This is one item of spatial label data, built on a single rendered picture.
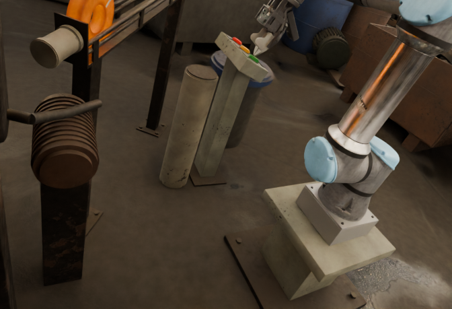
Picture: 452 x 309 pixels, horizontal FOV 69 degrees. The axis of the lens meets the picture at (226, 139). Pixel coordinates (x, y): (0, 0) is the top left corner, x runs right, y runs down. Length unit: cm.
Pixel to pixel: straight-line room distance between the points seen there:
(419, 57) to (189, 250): 91
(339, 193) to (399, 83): 37
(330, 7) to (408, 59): 290
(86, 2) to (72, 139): 29
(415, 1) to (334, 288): 98
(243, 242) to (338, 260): 40
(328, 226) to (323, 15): 286
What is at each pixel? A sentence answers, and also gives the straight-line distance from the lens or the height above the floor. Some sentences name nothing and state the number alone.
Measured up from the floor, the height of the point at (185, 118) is 35.
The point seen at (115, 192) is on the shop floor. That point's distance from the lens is 136.
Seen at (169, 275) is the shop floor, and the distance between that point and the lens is 117.
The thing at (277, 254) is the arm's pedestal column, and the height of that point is 10.
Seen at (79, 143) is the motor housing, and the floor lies 53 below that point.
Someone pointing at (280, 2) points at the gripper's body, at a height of 81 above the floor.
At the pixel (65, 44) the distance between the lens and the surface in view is 75.
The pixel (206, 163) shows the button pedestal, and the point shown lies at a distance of 144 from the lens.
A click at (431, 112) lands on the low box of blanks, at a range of 261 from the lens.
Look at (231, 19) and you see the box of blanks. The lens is 279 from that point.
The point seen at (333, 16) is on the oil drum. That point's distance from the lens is 370.
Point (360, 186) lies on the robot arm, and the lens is 99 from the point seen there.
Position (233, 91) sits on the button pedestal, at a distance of 125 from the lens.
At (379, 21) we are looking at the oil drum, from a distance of 408.
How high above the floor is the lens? 98
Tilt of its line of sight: 33 degrees down
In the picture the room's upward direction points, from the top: 20 degrees clockwise
